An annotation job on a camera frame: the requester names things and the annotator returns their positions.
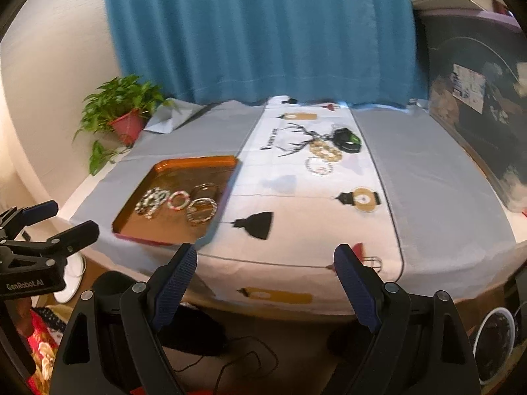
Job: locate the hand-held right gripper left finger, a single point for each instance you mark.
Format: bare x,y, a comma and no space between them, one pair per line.
177,286

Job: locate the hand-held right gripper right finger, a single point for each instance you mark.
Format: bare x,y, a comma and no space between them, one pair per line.
360,294

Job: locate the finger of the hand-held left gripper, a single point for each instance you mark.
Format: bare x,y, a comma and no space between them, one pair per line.
39,210
78,232

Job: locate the silver rhinestone bangle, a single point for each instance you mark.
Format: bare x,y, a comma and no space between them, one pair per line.
190,216

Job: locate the plain silver bangle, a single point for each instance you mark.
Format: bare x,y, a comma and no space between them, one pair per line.
196,189

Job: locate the orange metal tray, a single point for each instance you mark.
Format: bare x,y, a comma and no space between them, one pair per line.
173,181

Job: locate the white round floor device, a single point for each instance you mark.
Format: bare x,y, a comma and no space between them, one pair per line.
74,275

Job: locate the red printed cloth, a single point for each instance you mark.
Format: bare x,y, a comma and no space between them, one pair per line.
39,343

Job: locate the white printed table runner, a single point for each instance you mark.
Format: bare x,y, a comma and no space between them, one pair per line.
304,218

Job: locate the red plant pot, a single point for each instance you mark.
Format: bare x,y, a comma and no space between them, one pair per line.
127,127

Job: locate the round white rimmed container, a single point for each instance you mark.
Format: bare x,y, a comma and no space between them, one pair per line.
479,337

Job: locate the green leafy plant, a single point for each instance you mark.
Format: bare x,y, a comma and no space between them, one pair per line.
111,98

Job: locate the grey tablecloth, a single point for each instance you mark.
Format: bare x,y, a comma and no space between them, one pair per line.
432,181

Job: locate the black green wristband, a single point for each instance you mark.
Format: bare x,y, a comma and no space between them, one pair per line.
341,138

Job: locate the dark printed board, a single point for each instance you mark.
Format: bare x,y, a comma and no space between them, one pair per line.
465,140

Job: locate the white paper note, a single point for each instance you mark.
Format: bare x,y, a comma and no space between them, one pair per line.
467,84

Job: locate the blue curtain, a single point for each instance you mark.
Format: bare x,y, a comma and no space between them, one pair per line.
263,28

